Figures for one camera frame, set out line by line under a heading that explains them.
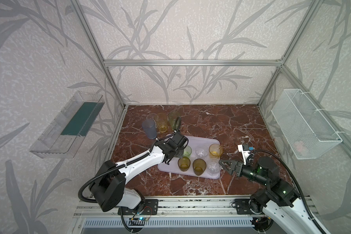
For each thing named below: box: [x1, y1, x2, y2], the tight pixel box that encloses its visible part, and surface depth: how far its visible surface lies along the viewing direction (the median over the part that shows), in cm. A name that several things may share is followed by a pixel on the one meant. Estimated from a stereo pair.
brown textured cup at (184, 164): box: [177, 156, 191, 172], surface depth 86 cm
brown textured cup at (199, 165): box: [192, 158, 207, 176], surface depth 84 cm
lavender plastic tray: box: [157, 135, 221, 180], surface depth 87 cm
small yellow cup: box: [208, 143, 223, 159], surface depth 92 cm
